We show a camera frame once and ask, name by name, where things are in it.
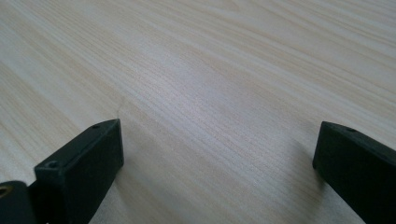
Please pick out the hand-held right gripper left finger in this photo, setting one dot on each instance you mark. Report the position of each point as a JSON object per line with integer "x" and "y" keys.
{"x": 81, "y": 161}

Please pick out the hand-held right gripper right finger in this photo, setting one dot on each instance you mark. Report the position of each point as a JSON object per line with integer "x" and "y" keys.
{"x": 358, "y": 168}

